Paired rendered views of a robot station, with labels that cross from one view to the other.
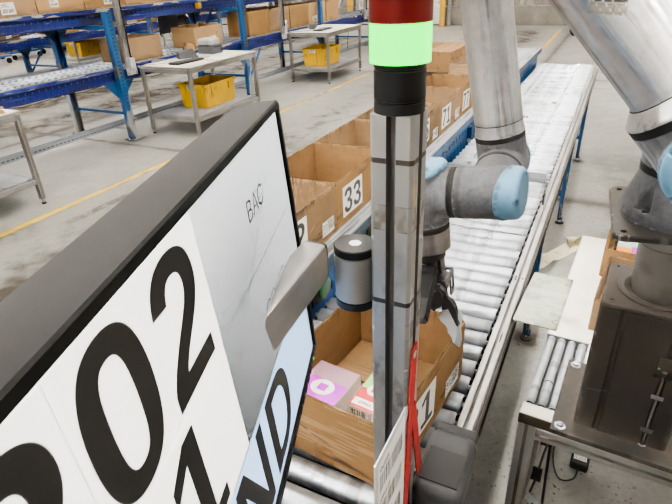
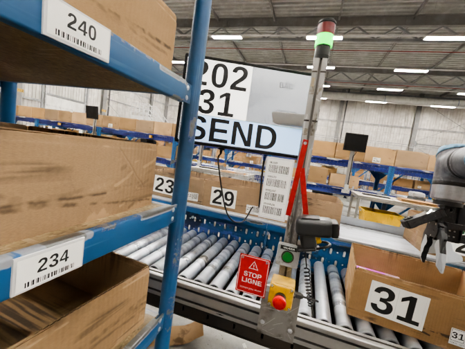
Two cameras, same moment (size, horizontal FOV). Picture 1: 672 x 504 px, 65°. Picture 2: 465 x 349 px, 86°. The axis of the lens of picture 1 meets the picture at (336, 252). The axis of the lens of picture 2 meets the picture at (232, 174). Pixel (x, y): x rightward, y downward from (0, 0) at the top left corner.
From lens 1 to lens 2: 89 cm
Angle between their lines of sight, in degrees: 78
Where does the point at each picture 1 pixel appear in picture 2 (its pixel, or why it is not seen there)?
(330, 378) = not seen: hidden behind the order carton
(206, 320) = (246, 85)
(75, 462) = (210, 70)
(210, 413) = (236, 98)
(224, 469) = (234, 111)
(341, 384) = not seen: hidden behind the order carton
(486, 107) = not seen: outside the picture
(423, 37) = (320, 36)
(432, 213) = (443, 170)
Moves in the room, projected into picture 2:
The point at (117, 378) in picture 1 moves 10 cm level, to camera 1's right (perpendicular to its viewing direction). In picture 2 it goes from (221, 70) to (225, 61)
